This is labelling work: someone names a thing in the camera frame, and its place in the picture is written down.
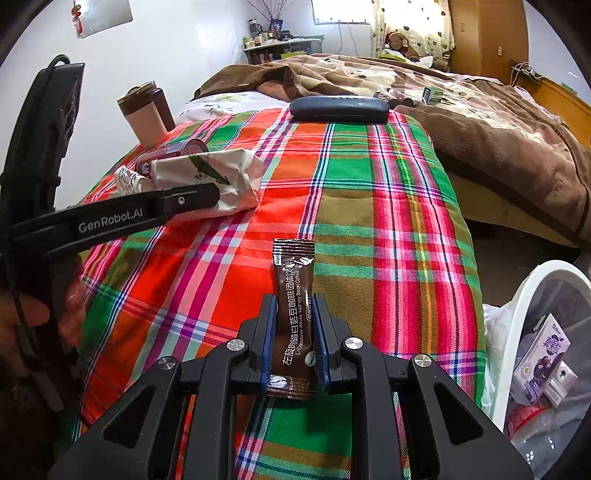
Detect spotted curtain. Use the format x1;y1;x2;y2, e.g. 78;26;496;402
372;0;455;72

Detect group of bottles and jars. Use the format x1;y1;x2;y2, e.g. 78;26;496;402
244;18;291;49

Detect brown blanket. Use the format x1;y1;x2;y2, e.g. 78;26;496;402
194;53;591;247

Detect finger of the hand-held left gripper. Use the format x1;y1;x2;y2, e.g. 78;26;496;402
154;182;221;217

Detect white floral bed sheet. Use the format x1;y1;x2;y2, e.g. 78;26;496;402
178;90;278;125

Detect window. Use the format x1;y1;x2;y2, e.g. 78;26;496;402
310;0;375;26

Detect white patterned drink carton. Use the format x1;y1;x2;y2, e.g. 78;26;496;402
114;166;153;195

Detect white leaf-print paper packet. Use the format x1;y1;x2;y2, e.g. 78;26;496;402
150;148;265;217

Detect clear red-label plastic bottle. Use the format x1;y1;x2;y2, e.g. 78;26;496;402
510;408;591;476

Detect dark blue glasses case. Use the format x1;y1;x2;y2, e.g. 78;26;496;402
289;95;391;124

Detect brown coffee sachet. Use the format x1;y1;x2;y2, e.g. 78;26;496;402
267;239;319;400

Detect wall hanging with red tassel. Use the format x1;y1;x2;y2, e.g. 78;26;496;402
71;0;134;38

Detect wooden wardrobe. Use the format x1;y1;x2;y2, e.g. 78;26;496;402
448;0;529;77

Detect purple milk carton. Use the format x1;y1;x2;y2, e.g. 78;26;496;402
510;313;579;407

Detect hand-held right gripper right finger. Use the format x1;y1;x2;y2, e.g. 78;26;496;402
313;292;534;480

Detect colourful plaid cloth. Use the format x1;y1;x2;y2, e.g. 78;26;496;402
69;108;488;480

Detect bare decorative branches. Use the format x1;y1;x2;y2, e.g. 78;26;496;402
247;0;287;21

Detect cluttered desk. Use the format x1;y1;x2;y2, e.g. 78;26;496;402
243;39;322;65

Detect wooden headboard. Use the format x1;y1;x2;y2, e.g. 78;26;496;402
526;76;591;148

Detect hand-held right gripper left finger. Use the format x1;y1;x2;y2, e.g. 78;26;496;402
48;293;278;480

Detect person's left hand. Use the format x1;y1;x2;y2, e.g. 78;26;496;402
0;257;89;359

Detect small red drink can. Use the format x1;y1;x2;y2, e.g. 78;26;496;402
135;138;209;178

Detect white waste bin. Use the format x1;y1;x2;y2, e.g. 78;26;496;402
482;259;591;480

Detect beige mug with brown lid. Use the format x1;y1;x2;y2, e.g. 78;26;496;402
116;80;177;149

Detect brown teddy bear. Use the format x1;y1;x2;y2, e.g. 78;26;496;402
383;31;421;63

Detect white plastic bin liner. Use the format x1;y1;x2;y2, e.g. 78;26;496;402
482;302;515;411

